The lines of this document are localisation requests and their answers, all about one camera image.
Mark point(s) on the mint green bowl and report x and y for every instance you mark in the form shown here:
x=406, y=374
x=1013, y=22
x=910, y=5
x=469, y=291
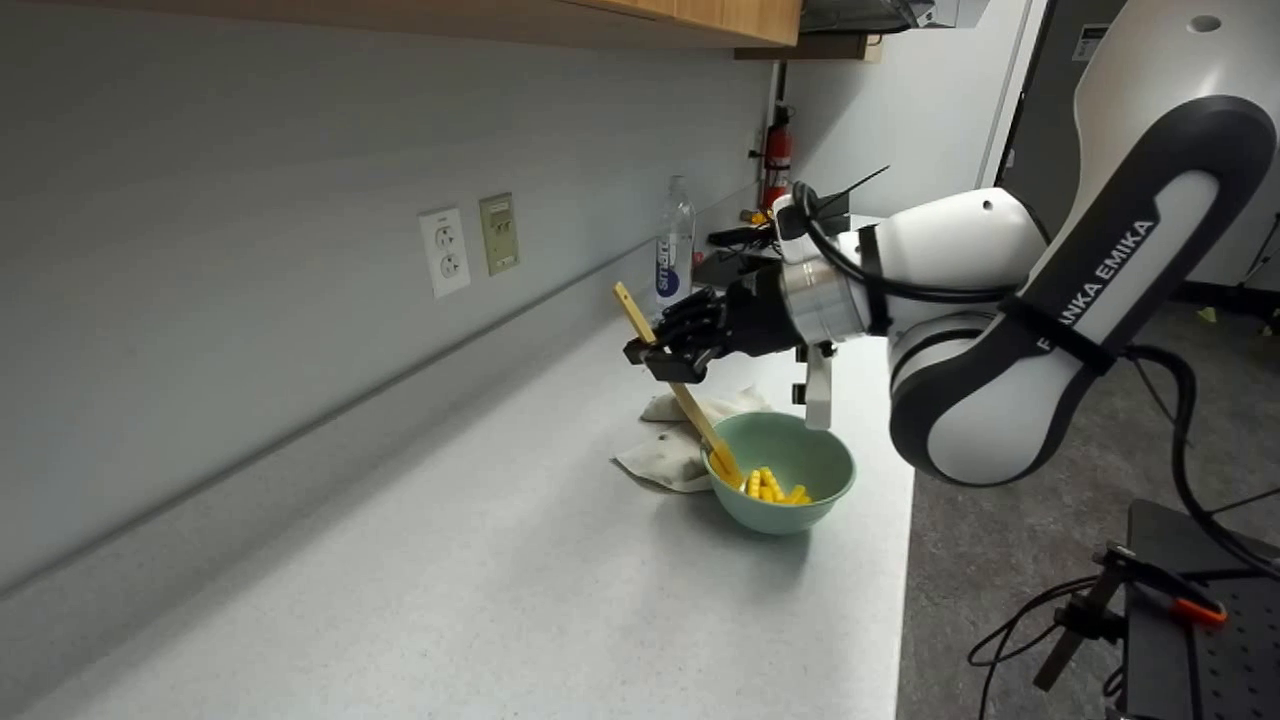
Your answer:
x=802, y=514

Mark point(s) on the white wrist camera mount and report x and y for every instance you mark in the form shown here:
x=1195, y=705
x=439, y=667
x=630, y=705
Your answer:
x=818, y=385

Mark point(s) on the white wall power outlet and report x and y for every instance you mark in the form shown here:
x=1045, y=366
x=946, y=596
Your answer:
x=444, y=250

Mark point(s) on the beige wall switch plate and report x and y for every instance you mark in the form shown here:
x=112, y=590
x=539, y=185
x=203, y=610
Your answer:
x=499, y=235

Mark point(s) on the wooden wall cabinet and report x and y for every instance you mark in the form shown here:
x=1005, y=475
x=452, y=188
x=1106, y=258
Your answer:
x=534, y=18

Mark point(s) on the steel range hood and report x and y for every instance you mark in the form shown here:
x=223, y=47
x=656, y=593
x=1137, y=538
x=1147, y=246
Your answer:
x=881, y=12

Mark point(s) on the black perforated table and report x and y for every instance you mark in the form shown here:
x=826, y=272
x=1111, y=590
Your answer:
x=1202, y=627

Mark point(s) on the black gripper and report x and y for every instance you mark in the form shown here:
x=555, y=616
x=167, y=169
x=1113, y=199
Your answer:
x=749, y=307

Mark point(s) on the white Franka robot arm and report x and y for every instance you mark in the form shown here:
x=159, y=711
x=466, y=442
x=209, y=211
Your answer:
x=1043, y=332

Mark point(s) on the yellow food pieces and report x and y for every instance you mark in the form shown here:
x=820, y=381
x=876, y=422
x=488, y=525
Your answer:
x=775, y=490

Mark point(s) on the beige crumpled cloth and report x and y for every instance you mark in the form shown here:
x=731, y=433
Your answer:
x=662, y=461

